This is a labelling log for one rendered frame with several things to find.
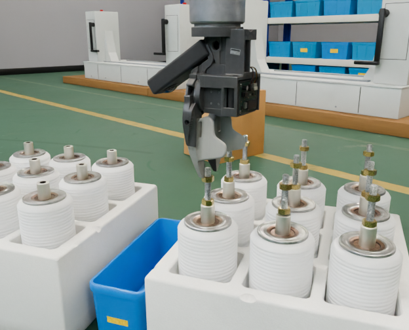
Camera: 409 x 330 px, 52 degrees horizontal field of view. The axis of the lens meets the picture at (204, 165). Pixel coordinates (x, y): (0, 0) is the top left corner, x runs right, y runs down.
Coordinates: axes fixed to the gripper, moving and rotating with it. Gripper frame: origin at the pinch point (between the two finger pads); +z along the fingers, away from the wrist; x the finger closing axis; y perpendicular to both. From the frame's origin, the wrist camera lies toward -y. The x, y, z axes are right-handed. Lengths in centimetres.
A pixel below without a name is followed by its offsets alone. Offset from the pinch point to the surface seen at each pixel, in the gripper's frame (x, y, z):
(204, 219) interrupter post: -1.1, 0.6, 8.5
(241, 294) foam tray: -5.2, 9.5, 16.4
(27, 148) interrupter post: 10, -58, 8
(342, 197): 24.7, 15.2, 10.3
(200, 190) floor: 68, -44, 34
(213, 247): -3.6, 3.8, 11.4
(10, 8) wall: 339, -541, -57
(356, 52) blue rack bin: 505, -96, 0
